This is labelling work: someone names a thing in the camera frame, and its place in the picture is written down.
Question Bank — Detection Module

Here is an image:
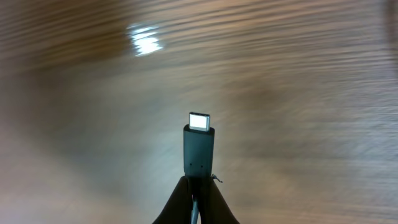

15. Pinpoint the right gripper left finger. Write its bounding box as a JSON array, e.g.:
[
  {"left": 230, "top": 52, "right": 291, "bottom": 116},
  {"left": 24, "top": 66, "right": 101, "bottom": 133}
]
[{"left": 153, "top": 176, "right": 193, "bottom": 224}]

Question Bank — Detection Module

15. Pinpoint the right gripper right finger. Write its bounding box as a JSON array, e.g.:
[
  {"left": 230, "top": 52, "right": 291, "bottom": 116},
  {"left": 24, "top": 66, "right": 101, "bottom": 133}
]
[{"left": 198, "top": 177, "right": 239, "bottom": 224}]

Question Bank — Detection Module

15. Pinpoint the black USB-C charging cable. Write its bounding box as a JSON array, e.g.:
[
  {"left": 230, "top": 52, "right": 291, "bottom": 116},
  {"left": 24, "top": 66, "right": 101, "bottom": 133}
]
[{"left": 182, "top": 111, "right": 216, "bottom": 224}]

